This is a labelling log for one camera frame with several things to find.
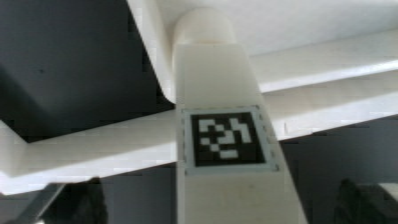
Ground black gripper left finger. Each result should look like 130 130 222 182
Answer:
10 177 108 224

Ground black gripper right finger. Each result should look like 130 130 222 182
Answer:
334 179 398 224

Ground white desk leg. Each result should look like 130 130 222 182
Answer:
172 8 307 224

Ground white desk top tray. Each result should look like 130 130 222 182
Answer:
126 0 398 100

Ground white front fence rail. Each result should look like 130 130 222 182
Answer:
0 70 398 195

